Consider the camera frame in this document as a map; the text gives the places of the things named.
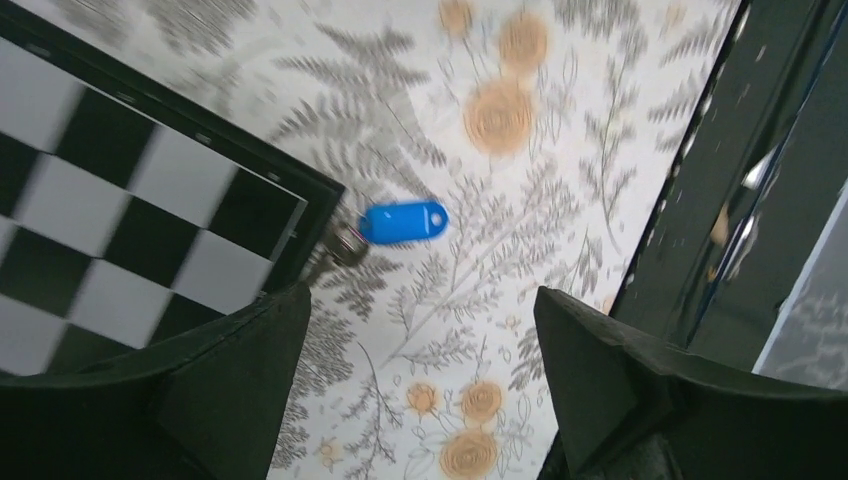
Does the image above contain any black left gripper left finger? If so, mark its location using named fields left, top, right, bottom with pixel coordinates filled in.
left=1, top=283, right=311, bottom=479

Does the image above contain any black white checkerboard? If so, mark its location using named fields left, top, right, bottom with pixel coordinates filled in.
left=1, top=1, right=344, bottom=377

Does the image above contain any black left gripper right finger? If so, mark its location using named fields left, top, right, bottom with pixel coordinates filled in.
left=533, top=287, right=847, bottom=479

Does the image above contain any floral patterned table mat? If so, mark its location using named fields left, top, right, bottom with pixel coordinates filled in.
left=27, top=1, right=739, bottom=479

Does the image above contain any blue key tag with key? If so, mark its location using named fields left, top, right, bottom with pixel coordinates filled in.
left=323, top=200, right=450, bottom=266

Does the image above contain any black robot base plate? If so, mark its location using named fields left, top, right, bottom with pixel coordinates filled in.
left=611, top=1, right=847, bottom=369

